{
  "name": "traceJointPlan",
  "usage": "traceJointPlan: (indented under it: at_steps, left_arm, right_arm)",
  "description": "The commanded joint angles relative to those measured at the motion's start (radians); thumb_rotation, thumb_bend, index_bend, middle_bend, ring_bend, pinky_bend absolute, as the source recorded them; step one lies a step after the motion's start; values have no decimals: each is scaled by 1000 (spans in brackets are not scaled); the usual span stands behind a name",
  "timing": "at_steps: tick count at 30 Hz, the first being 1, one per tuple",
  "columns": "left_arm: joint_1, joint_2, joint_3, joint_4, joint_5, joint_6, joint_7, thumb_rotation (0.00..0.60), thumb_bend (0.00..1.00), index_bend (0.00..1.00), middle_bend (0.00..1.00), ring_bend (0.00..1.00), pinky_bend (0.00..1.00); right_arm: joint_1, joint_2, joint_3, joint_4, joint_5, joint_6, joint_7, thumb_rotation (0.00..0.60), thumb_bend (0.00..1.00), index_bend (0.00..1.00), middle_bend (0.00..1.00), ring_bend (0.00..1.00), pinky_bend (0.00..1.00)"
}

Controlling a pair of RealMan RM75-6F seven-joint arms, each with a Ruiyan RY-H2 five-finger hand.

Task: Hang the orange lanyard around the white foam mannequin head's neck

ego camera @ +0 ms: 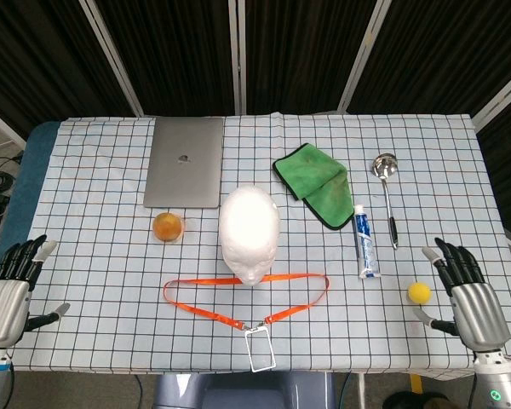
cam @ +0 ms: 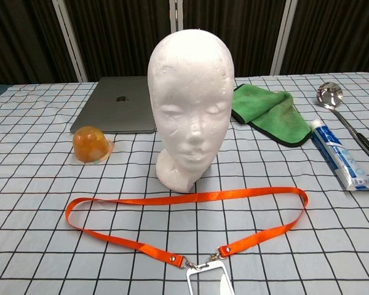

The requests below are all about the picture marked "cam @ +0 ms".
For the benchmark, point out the white badge holder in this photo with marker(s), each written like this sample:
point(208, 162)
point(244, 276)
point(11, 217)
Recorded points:
point(189, 276)

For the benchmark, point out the white foam mannequin head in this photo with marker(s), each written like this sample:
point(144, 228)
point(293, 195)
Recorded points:
point(190, 92)

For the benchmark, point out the grey laptop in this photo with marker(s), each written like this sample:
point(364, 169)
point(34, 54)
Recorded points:
point(110, 107)

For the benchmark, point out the green microfibre cloth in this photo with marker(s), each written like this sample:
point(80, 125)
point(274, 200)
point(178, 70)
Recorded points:
point(273, 116)

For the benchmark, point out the orange jelly cup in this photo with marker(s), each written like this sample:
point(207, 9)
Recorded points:
point(89, 143)

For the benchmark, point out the black partition panel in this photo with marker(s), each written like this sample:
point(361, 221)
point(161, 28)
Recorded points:
point(335, 33)
point(18, 40)
point(233, 24)
point(120, 37)

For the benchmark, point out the checkered tablecloth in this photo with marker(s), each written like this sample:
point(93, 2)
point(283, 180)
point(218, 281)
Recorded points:
point(49, 199)

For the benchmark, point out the blue white toothpaste tube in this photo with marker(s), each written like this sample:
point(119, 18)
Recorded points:
point(335, 150)

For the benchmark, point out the white partition frame post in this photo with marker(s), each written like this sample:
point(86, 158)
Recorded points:
point(283, 33)
point(176, 15)
point(70, 43)

